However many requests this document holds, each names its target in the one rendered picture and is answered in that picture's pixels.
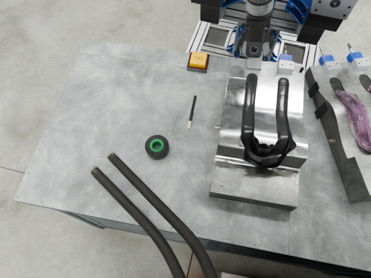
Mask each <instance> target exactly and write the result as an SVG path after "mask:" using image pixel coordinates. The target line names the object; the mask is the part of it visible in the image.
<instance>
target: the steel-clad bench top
mask: <svg viewBox="0 0 371 278"><path fill-rule="evenodd" d="M189 55H190V54H189V53H184V52H176V51H168V50H160V49H152V48H146V47H138V46H130V45H122V44H114V43H109V42H101V41H93V40H84V43H83V45H82V47H81V49H80V51H79V54H78V56H77V58H76V60H75V63H74V65H73V67H72V69H71V72H70V74H69V76H68V78H67V81H66V83H65V85H64V87H63V90H62V92H61V94H60V96H59V99H58V101H57V103H56V105H55V107H54V110H53V112H52V114H51V116H50V118H49V121H48V123H47V125H46V128H45V130H44V132H43V134H42V137H41V139H40V141H39V143H38V146H37V148H36V150H35V152H34V154H33V157H32V159H31V161H30V163H29V165H28V168H27V170H26V172H25V174H24V176H23V179H22V181H21V183H20V186H19V188H18V190H17V193H16V195H15V197H14V199H13V200H14V201H19V202H24V203H28V204H33V205H39V206H44V207H49V208H53V209H58V210H64V211H69V212H74V213H80V214H83V215H89V216H94V217H100V218H105V219H109V220H114V221H119V222H125V223H130V224H135V225H139V224H138V223H137V222H136V221H135V220H134V219H133V218H132V217H131V216H130V215H129V214H128V213H127V211H126V210H125V209H124V208H123V207H122V206H121V205H120V204H119V203H118V202H117V201H116V199H115V198H113V197H112V196H111V194H110V193H108V192H107V190H106V189H105V188H104V187H103V186H102V185H101V184H100V183H99V182H98V180H97V179H96V178H95V177H94V176H93V175H92V174H91V173H90V172H89V170H90V169H91V168H92V167H93V166H97V167H98V168H99V169H100V170H101V171H102V172H103V173H104V174H105V175H106V176H107V177H108V178H109V179H110V180H111V181H112V182H113V183H114V184H115V185H116V186H117V187H118V188H119V189H120V190H121V191H122V192H123V193H124V195H125V196H126V197H127V198H128V199H129V200H130V201H131V202H132V203H133V204H134V205H135V206H136V207H137V208H138V209H139V210H140V211H141V212H142V213H143V214H144V215H145V216H146V217H147V218H148V219H149V220H150V221H151V222H152V223H153V224H154V225H155V226H156V228H157V229H160V230H164V231H169V232H174V233H178V232H177V231H176V230H175V229H174V228H173V227H172V226H171V225H170V224H169V223H168V222H167V221H166V220H165V219H164V218H163V217H162V216H161V214H160V213H159V212H158V211H157V210H156V209H155V208H154V207H153V206H152V205H151V204H150V203H149V202H148V201H147V200H146V199H145V198H144V197H143V196H142V195H141V194H140V192H139V191H138V190H137V189H136V188H135V187H134V186H133V185H132V184H131V183H130V182H129V181H128V180H127V178H126V177H124V176H123V175H122V173H121V172H120V171H119V170H118V169H117V168H116V167H115V166H114V165H113V164H112V163H111V162H110V161H109V159H108V158H107V154H108V153H109V152H111V151H112V152H114V153H115V154H116V155H117V156H118V157H119V158H120V159H121V160H122V161H123V162H124V163H125V164H126V165H127V166H128V167H129V168H130V169H131V170H132V171H133V172H134V173H135V174H136V175H137V176H138V177H139V178H140V179H141V180H142V181H143V182H144V183H145V184H146V185H147V186H148V187H149V188H150V189H151V190H152V191H153V192H154V193H155V194H156V195H157V196H158V197H159V198H160V199H161V200H162V201H163V202H164V203H165V204H166V205H167V206H168V207H169V208H170V209H171V210H172V211H173V212H174V213H175V214H176V215H177V216H178V217H179V218H180V219H181V220H182V221H183V222H184V223H185V224H186V225H187V226H188V228H189V229H190V230H191V231H192V232H193V233H194V234H195V235H196V237H199V238H205V239H210V240H215V241H219V242H224V243H230V244H235V245H240V246H244V247H249V248H255V249H260V250H265V251H269V252H274V253H279V254H285V255H290V256H295V257H299V258H304V259H310V260H315V261H320V262H324V263H329V264H335V265H340V266H345V267H349V268H355V269H360V270H365V271H371V201H367V202H358V203H352V204H350V202H349V199H348V196H347V193H346V191H345V187H344V185H343V182H342V179H341V176H340V174H339V171H338V168H337V165H336V162H335V159H334V157H333V154H332V151H331V149H330V145H329V143H328V140H327V137H326V135H325V132H324V128H323V126H322V123H321V120H320V118H318V119H317V118H316V115H315V111H316V106H315V103H314V101H313V98H312V97H311V98H310V97H309V94H308V90H309V86H308V84H307V81H306V78H305V74H306V72H307V70H308V69H304V97H303V122H304V126H305V130H306V134H307V137H308V158H307V160H306V161H305V163H304V164H303V165H302V166H301V168H300V170H299V191H298V208H296V209H294V210H293V211H287V210H281V209H277V208H272V207H266V206H260V205H254V204H248V203H245V202H239V201H233V200H227V199H221V198H218V197H212V196H209V194H210V187H211V180H212V176H213V169H214V163H215V156H216V149H217V145H218V138H219V131H220V130H218V129H215V128H214V126H215V125H216V126H218V125H220V124H221V118H222V111H223V107H224V100H225V93H226V86H227V79H228V75H229V69H230V63H231V59H230V58H222V57H214V56H210V59H209V64H208V70H207V73H201V72H193V71H187V64H188V60H189ZM195 95H196V96H197V98H196V101H195V107H194V111H193V116H192V122H191V125H190V128H187V126H188V121H189V117H190V112H191V108H192V104H193V99H194V96H195ZM153 135H161V136H163V137H165V138H166V139H167V141H168V144H169V153H168V155H167V156H166V157H165V158H163V159H160V160H154V159H151V158H150V157H149V156H148V155H147V152H146V150H145V143H146V141H147V139H148V138H149V137H151V136H153Z"/></svg>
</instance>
